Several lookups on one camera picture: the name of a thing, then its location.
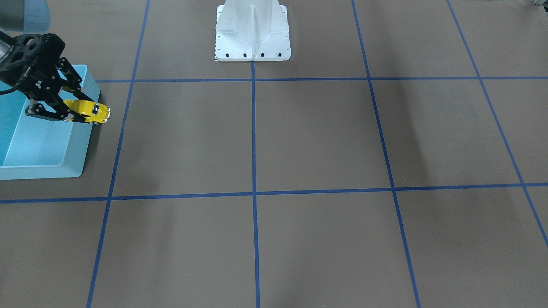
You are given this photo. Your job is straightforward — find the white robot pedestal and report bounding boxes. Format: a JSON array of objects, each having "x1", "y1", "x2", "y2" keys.
[{"x1": 214, "y1": 0, "x2": 292, "y2": 62}]

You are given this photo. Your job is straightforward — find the light blue plastic bin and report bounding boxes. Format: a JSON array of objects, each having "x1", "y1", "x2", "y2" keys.
[{"x1": 0, "y1": 92, "x2": 92, "y2": 180}]

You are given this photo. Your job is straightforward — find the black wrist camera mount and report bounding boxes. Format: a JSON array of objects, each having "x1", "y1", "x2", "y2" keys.
[{"x1": 0, "y1": 33, "x2": 66, "y2": 86}]

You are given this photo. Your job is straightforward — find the yellow beetle toy car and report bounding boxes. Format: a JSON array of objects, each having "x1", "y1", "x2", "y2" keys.
[{"x1": 63, "y1": 99, "x2": 111, "y2": 125}]

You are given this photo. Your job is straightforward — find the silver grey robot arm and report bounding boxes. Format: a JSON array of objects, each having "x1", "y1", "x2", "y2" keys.
[{"x1": 0, "y1": 0, "x2": 91, "y2": 123}]

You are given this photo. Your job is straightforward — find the brown paper table mat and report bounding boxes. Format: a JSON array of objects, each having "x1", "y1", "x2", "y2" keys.
[{"x1": 1, "y1": 0, "x2": 548, "y2": 308}]

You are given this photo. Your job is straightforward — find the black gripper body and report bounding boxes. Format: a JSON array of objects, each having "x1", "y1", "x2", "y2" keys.
[{"x1": 12, "y1": 65, "x2": 65, "y2": 107}]

